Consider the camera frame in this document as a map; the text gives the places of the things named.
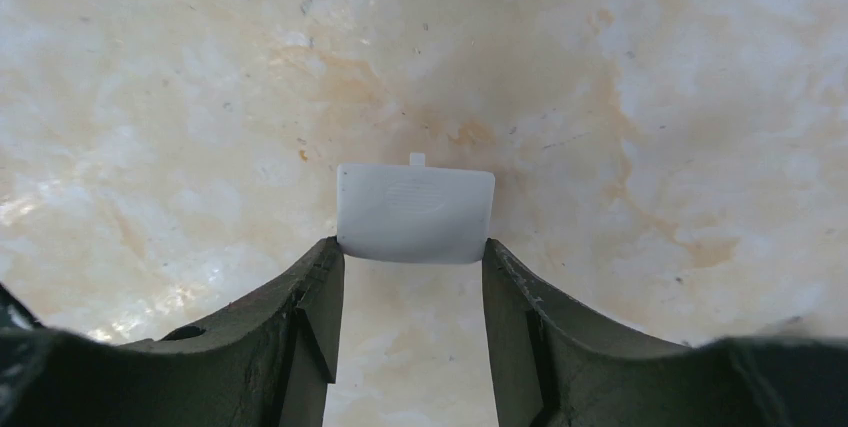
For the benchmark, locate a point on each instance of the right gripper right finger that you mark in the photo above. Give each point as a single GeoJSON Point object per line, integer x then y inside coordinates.
{"type": "Point", "coordinates": [556, 362]}

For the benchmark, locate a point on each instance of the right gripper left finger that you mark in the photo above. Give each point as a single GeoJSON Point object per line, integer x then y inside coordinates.
{"type": "Point", "coordinates": [265, 359]}

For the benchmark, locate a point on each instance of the white battery cover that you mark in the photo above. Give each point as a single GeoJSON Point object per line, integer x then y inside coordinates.
{"type": "Point", "coordinates": [413, 213]}

